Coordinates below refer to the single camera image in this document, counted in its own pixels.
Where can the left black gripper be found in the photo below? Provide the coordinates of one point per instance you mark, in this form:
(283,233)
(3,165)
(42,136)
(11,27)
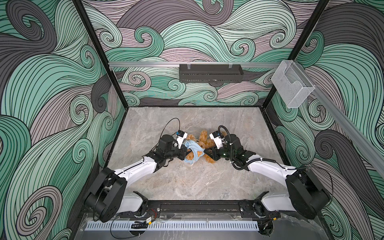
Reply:
(182,152)

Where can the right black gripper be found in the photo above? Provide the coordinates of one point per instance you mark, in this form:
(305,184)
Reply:
(214,153)

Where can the brown teddy bear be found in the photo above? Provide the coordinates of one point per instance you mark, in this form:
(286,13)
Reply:
(205,142)

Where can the light blue fleece hoodie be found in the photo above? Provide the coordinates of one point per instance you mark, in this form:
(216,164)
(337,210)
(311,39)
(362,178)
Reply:
(196,151)

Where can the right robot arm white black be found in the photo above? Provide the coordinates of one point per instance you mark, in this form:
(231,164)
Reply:
(303,192)

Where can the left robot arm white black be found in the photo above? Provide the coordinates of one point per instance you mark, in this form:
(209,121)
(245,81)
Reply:
(107,195)

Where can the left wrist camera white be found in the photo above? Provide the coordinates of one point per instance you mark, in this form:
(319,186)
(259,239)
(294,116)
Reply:
(181,136)

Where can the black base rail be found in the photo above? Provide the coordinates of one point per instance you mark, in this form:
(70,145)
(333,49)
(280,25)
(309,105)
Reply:
(198,207)

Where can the black wall tray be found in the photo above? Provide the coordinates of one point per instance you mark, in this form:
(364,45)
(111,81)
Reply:
(211,74)

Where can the clear plastic wall bin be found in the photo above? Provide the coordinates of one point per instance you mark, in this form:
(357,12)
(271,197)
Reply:
(292,83)

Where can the aluminium rail back wall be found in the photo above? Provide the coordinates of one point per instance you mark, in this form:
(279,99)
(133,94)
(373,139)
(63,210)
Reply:
(152,64)

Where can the aluminium rail wall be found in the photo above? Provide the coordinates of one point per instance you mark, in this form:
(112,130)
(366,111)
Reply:
(152,64)
(332,98)

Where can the white slotted cable duct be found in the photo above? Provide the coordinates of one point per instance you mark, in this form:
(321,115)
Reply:
(177,226)

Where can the aluminium rail right wall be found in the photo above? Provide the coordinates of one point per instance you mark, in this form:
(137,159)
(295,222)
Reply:
(332,98)

